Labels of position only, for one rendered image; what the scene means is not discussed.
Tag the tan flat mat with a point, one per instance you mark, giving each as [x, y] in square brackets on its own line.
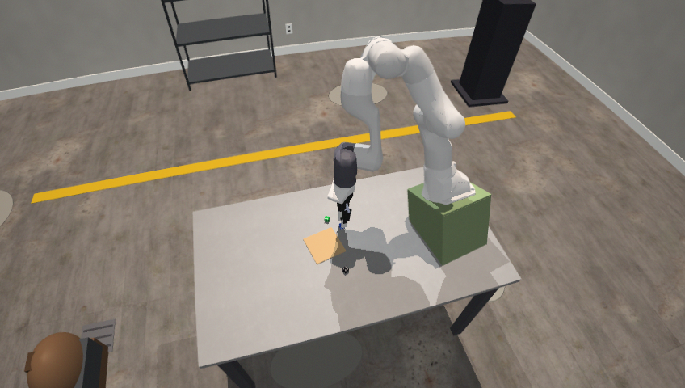
[324, 245]

